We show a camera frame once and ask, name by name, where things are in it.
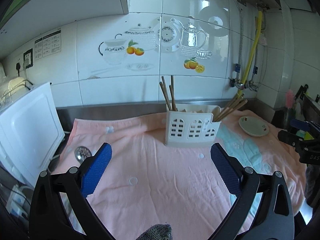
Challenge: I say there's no grey knit sleeve forearm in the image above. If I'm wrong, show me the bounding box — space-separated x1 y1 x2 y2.
137 224 173 240

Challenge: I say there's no metal slotted spoon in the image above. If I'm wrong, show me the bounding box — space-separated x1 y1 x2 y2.
74 146 92 164

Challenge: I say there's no white floral ceramic plate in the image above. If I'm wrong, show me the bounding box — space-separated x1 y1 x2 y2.
238 116 269 137

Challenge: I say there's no pink brush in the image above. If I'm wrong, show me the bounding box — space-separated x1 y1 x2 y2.
285 89 295 109

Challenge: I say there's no pink towel with blue pattern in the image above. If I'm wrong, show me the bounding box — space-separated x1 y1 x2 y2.
54 110 306 239

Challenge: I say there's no white house-shaped utensil holder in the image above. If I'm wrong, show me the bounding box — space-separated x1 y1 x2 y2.
165 103 221 148

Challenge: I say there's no leaning chopstick in holder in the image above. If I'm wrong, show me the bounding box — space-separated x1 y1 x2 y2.
216 98 248 122

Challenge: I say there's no upright chopstick in holder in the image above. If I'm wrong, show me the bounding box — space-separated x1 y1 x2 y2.
169 75 177 112

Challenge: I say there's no black wall socket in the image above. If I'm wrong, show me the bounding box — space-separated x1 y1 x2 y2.
23 48 33 69

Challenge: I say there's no wall instruction sticker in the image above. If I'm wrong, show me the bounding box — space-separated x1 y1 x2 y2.
34 28 62 60

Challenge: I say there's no yellow corrugated gas hose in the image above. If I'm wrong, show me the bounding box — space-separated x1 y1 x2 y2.
236 10 264 98

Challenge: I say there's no braided steel water hose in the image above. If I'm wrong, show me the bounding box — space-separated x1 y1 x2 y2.
232 0 245 83

